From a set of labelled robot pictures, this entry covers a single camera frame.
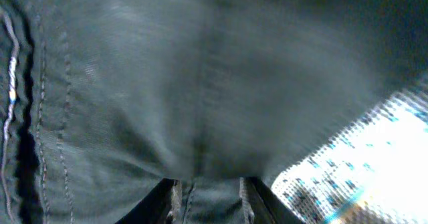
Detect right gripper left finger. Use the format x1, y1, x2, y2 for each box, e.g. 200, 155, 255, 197
116, 179, 177, 224

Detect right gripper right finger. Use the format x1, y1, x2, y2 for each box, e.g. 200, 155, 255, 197
239, 177, 304, 224

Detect black shorts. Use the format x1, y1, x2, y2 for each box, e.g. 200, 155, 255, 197
1, 0, 427, 223

